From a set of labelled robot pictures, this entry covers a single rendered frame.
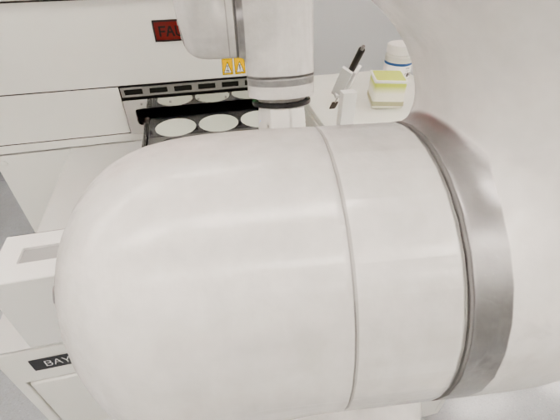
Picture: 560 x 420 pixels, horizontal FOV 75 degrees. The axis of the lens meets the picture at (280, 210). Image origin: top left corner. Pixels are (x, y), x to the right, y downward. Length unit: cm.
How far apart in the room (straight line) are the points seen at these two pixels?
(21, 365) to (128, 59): 70
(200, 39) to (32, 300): 40
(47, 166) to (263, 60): 87
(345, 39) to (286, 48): 233
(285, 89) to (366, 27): 237
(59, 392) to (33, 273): 28
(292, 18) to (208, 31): 9
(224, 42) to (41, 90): 73
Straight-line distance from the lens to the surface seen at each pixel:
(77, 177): 102
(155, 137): 95
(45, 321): 63
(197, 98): 106
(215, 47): 45
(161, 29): 102
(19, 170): 124
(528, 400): 168
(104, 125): 112
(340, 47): 277
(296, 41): 45
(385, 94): 90
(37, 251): 61
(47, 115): 114
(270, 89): 45
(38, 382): 77
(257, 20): 44
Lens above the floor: 132
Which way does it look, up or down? 39 degrees down
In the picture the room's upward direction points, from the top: straight up
